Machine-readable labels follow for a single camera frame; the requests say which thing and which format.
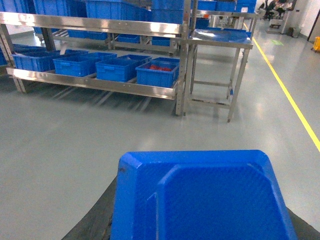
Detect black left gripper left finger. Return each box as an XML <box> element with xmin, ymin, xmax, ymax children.
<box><xmin>63</xmin><ymin>178</ymin><xmax>117</xmax><ymax>240</ymax></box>

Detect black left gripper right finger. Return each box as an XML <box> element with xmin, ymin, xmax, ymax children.
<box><xmin>287</xmin><ymin>208</ymin><xmax>320</xmax><ymax>240</ymax></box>

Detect blue block part with knob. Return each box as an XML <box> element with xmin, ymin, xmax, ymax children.
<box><xmin>110</xmin><ymin>150</ymin><xmax>297</xmax><ymax>240</ymax></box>

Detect blue bin with red parts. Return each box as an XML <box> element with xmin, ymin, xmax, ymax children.
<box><xmin>135</xmin><ymin>60</ymin><xmax>179</xmax><ymax>88</ymax></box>

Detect red parts in bin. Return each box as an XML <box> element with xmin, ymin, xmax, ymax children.
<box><xmin>149</xmin><ymin>64</ymin><xmax>172</xmax><ymax>72</ymax></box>

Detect blue bin behind target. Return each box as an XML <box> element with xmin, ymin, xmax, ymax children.
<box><xmin>118</xmin><ymin>54</ymin><xmax>152</xmax><ymax>66</ymax></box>

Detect blue bin far left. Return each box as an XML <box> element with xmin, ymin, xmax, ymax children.
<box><xmin>12</xmin><ymin>51</ymin><xmax>62</xmax><ymax>72</ymax></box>

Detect blue bin behind red bin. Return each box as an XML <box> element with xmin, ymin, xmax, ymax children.
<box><xmin>152</xmin><ymin>57</ymin><xmax>180</xmax><ymax>65</ymax></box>

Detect stainless steel shelf rack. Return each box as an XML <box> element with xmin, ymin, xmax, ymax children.
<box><xmin>0</xmin><ymin>0</ymin><xmax>197</xmax><ymax>116</ymax></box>

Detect stainless steel table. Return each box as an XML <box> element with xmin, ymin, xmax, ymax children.
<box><xmin>182</xmin><ymin>10</ymin><xmax>258</xmax><ymax>122</ymax></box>

